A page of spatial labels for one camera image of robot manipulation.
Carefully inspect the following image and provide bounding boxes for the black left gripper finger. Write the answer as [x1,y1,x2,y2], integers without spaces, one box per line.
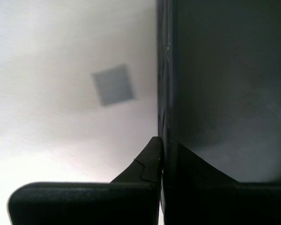
[8,136,164,225]
[175,142,281,225]

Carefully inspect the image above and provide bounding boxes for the small grey square block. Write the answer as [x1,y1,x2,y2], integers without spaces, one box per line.
[90,63,135,107]

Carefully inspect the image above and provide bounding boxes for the black perforated plastic basket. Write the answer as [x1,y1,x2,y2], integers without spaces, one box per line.
[155,0,281,225]

